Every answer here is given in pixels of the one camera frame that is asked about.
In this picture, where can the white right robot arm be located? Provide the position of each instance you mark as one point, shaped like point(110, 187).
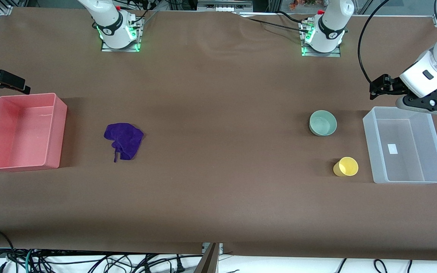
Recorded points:
point(112, 34)

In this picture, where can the mint green bowl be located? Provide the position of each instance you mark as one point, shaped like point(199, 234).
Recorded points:
point(323, 123)

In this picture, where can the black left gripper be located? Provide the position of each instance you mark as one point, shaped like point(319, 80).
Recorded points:
point(392, 85)

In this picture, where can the yellow plastic cup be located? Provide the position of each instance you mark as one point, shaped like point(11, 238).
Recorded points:
point(345, 167)

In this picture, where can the white power strip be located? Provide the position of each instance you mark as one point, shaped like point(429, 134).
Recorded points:
point(224, 6)

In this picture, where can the white label sticker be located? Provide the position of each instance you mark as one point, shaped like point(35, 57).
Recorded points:
point(392, 149)

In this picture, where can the aluminium corner bracket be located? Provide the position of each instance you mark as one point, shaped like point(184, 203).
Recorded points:
point(5, 10)
point(435, 21)

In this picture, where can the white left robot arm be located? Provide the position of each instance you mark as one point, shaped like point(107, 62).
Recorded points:
point(328, 34)

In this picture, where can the purple cloth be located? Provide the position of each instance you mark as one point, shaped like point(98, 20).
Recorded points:
point(125, 138)

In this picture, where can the grey metal table bracket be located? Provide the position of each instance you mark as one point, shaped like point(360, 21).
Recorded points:
point(208, 259)

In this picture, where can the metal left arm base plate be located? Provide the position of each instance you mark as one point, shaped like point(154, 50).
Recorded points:
point(321, 54)

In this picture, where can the pink plastic bin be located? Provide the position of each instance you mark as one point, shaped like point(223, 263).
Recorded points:
point(23, 132)

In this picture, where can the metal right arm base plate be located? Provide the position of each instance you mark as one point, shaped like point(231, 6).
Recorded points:
point(121, 49)

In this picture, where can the brown table cover sheet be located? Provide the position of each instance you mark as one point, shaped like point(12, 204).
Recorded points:
point(218, 151)

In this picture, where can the clear plastic bin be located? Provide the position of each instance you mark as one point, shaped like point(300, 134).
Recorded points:
point(406, 146)

